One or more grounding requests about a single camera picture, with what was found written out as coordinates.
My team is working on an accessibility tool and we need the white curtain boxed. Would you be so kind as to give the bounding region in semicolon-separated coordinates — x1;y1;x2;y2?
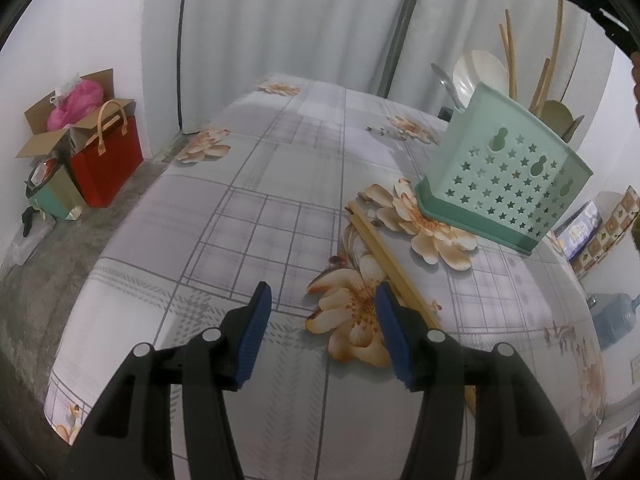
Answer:
142;0;621;136

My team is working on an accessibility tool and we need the teal paper bag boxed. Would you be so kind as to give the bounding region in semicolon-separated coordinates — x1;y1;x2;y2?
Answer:
26;162;87;221

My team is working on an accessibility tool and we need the pink plastic bag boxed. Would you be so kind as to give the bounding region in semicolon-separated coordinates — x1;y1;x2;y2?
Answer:
47;79;105;131

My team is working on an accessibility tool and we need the clear plastic sheet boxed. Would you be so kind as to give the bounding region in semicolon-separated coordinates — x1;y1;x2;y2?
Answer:
5;220;56;266

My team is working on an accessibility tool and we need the metal kitchen knife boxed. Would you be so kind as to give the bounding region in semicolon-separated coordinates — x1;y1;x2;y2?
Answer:
430;62;468;111

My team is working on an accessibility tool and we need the blue water jug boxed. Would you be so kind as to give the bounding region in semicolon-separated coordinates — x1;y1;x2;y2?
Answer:
587;292;640;351

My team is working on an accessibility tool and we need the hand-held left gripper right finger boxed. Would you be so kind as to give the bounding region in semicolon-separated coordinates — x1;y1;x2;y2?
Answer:
375;281;587;480

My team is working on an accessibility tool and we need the blue printed packet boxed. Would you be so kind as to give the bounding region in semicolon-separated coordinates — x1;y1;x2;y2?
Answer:
555;200;603;261

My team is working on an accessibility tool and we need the small black object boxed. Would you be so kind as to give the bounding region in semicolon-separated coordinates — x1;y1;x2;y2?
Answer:
20;206;41;237

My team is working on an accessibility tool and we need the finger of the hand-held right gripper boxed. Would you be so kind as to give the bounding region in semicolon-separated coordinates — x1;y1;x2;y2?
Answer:
555;0;640;56

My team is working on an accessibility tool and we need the open cardboard box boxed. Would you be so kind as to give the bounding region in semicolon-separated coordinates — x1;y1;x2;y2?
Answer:
14;67;137;161

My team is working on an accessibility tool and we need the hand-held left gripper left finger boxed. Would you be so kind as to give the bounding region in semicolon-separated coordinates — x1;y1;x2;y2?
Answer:
62;281;273;480

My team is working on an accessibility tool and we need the white rice paddle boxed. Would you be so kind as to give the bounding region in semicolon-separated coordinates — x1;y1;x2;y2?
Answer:
452;49;508;111

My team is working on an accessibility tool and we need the small white plastic bag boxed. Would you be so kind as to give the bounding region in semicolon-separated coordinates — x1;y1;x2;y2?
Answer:
50;77;83;106

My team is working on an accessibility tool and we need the green star-holed utensil holder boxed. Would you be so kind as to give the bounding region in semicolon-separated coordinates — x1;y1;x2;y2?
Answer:
414;82;594;256

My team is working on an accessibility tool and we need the red gift bag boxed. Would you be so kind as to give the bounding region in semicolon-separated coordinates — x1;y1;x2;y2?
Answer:
69;100;145;208

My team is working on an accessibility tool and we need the patterned cardboard box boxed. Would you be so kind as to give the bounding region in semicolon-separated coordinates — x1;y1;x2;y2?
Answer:
570;185;640;281

